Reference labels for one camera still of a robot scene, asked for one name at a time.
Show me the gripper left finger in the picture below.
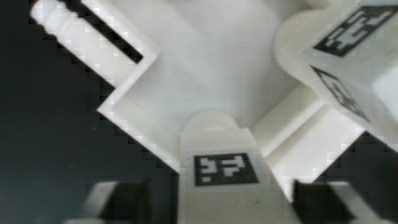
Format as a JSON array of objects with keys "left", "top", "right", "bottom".
[{"left": 64, "top": 180, "right": 151, "bottom": 224}]

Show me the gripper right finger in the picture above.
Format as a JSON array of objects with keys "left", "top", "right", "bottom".
[{"left": 291, "top": 181, "right": 386, "bottom": 224}]

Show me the white chair seat part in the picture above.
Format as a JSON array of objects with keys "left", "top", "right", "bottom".
[{"left": 30, "top": 0, "right": 363, "bottom": 184}]

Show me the white chair leg with tag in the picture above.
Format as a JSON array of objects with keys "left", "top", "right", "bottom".
[{"left": 274, "top": 0, "right": 398, "bottom": 151}]

